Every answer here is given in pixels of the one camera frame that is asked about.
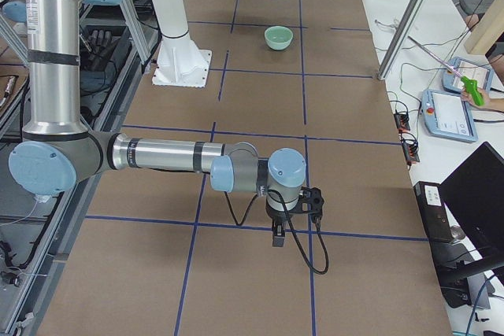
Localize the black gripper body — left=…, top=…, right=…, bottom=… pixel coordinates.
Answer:
left=265, top=202, right=291, bottom=229

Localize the green handled reacher grabber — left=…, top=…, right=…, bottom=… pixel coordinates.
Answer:
left=408, top=36, right=485, bottom=106

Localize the person's forearm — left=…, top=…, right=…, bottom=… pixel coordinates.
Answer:
left=485, top=98, right=504, bottom=113

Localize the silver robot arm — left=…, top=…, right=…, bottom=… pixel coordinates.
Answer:
left=9, top=0, right=306, bottom=246

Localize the green bowl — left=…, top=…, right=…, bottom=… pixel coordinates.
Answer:
left=264, top=25, right=294, bottom=50

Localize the person's hand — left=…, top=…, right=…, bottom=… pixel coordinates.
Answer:
left=461, top=90, right=494, bottom=109

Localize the brown paper table cover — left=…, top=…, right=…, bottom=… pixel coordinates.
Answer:
left=38, top=0, right=451, bottom=335

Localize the near orange black connector box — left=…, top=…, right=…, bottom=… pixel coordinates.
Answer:
left=399, top=131, right=420, bottom=168

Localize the orange black connector box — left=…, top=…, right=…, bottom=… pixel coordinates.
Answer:
left=399, top=131, right=420, bottom=168
left=390, top=100, right=410, bottom=131

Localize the black computer box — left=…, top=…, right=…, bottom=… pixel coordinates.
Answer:
left=413, top=181, right=466, bottom=244

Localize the far orange black connector box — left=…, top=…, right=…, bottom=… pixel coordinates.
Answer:
left=390, top=100, right=410, bottom=131

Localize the near teach pendant tablet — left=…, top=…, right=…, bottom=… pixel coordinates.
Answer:
left=421, top=89, right=478, bottom=143

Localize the teach pendant tablet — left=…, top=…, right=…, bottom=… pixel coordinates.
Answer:
left=421, top=89, right=478, bottom=143
left=442, top=57, right=495, bottom=93

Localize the black monitor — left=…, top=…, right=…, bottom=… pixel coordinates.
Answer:
left=440, top=142, right=503, bottom=251

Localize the far teach pendant tablet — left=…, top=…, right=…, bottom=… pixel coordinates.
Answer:
left=442, top=57, right=495, bottom=93

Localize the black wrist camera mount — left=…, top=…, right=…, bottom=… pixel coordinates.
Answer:
left=293, top=186, right=324, bottom=223

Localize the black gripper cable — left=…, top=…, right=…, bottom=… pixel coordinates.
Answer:
left=223, top=190, right=330, bottom=275

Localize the white camera pole with base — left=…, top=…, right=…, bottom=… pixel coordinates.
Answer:
left=152, top=0, right=212, bottom=88

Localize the aluminium frame post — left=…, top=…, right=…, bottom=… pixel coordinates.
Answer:
left=377, top=0, right=426, bottom=80

